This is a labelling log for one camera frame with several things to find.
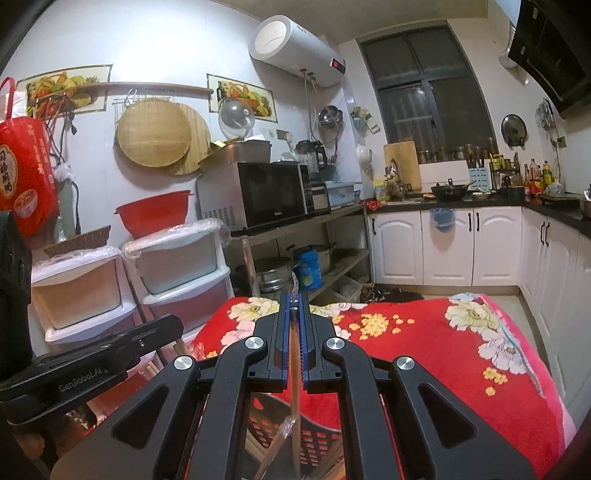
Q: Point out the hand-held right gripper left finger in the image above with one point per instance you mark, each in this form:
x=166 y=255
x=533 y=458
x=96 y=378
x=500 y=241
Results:
x=286 y=332

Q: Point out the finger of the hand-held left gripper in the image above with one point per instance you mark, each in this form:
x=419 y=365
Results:
x=152 y=334

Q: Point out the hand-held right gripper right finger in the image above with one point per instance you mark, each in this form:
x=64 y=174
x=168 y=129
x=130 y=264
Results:
x=303 y=332

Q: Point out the plastic-sleeved wooden chopstick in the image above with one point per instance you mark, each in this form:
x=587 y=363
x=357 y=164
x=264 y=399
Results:
x=294 y=415

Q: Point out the grey perforated utensil holder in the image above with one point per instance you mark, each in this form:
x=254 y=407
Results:
x=318 y=443

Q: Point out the person's left hand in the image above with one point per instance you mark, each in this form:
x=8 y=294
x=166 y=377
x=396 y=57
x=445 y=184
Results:
x=32 y=445

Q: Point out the steel steamer pot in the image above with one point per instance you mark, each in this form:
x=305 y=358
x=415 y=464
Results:
x=270 y=277

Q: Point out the long brown wooden chopstick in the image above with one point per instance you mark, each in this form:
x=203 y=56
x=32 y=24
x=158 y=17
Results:
x=249 y=267

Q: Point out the pale wrapped chopstick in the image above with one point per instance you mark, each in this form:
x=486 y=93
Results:
x=277 y=443

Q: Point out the red floral blanket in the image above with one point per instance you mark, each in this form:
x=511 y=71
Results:
x=415 y=360

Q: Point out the metal shelf rack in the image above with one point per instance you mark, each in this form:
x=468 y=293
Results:
x=341 y=221

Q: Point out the brown straw brush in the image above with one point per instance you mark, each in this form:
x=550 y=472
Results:
x=78 y=242

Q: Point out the red plastic basin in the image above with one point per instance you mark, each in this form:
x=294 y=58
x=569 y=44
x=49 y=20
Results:
x=152 y=214

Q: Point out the white kitchen base cabinets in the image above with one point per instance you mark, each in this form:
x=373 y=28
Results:
x=401 y=244

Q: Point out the silver black microwave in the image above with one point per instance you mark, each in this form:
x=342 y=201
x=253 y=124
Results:
x=268 y=194

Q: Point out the grey plastic container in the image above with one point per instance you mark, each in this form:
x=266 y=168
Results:
x=342 y=193

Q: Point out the black blender jug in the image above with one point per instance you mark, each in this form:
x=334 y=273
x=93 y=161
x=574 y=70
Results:
x=310 y=157

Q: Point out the blue plastic bag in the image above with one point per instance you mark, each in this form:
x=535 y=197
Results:
x=442 y=220

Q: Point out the metal kitchen faucet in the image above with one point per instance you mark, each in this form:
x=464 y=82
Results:
x=395 y=175

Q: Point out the grey steel pot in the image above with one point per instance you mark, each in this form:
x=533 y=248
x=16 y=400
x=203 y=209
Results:
x=247 y=151

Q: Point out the wooden cutting board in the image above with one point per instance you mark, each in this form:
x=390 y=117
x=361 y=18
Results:
x=401 y=161

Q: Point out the round bamboo tray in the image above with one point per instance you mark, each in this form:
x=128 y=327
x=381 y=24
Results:
x=152 y=134

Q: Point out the round bamboo mat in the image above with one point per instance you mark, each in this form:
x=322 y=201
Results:
x=202 y=138

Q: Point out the red shopping bag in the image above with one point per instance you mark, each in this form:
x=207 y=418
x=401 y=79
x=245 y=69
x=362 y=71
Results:
x=25 y=175

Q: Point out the black wok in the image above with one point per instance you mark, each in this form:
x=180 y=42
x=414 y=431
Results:
x=450 y=191

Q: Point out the white countertop box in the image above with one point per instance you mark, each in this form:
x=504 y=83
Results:
x=443 y=175

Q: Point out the hanging steel pots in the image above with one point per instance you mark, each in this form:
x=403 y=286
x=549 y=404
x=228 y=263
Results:
x=330 y=121

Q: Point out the glass pot lid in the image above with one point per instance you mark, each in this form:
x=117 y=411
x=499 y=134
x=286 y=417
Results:
x=236 y=117

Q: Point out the black kitchen countertop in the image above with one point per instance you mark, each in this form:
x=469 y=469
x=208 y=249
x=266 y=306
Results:
x=485 y=203

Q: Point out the white blue knife block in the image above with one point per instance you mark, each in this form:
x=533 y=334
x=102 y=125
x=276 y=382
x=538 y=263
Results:
x=480 y=178

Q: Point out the row of spice jars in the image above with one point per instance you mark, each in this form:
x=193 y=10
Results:
x=457 y=153

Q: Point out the long wooden rolling pin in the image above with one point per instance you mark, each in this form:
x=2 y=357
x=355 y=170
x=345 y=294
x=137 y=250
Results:
x=147 y=86

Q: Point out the dark kitchen window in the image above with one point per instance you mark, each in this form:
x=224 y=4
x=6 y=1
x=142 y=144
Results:
x=425 y=92

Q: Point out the row of condiment bottles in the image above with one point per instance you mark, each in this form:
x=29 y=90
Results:
x=540 y=180

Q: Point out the white water heater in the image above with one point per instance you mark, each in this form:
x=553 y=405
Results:
x=295 y=48

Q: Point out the steel pot lid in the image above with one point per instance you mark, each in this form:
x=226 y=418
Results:
x=514 y=131

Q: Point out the hanging metal ladles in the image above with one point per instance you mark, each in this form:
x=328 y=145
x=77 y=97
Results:
x=545 y=115

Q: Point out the black range hood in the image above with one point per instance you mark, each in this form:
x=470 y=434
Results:
x=554 y=50

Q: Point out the fruit wall poster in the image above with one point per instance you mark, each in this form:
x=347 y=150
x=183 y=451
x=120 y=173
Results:
x=64 y=90
x=242 y=97

